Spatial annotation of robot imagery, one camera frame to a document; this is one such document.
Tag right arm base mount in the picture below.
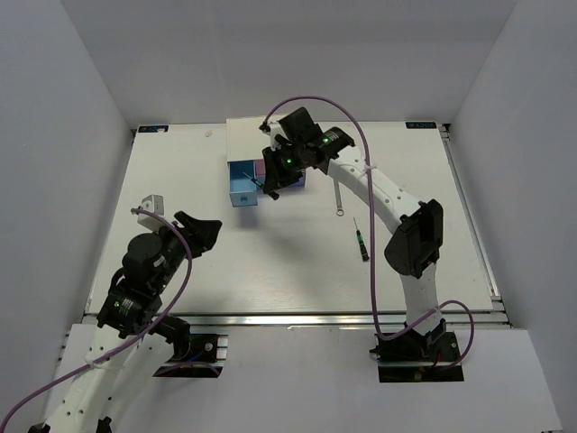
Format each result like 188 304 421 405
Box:
369 332 464 383

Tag blue label sticker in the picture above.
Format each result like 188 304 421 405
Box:
137 124 169 134
405 121 437 129

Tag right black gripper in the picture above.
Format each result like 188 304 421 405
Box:
262 143 307 195

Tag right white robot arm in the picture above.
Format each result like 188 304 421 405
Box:
260 107 446 360

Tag blue label sticker right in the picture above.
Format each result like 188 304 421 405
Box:
405 121 437 129

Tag white drawer cabinet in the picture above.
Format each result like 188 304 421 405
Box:
226 114 285 163

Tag pink drawer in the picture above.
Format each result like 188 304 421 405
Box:
253 159 266 180

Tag purple-blue wide drawer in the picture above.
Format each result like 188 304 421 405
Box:
256 174 307 189

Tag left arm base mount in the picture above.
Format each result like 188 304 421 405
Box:
154 329 228 379

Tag silver combination wrench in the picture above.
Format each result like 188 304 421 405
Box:
334 180 344 217

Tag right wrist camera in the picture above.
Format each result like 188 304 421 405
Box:
259 119 287 150

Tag small black precision screwdriver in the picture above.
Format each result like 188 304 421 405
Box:
243 172 264 189

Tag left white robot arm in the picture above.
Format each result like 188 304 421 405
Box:
30 207 223 432

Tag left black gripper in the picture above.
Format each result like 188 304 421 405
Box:
151 210 223 292

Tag light blue small drawer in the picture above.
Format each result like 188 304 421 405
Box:
228 161 260 207

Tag blue label sticker left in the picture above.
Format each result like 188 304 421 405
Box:
137 124 169 134

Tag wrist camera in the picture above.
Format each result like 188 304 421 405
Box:
131 194 165 233
259 119 287 150

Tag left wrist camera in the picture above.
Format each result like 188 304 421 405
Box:
131 194 165 233

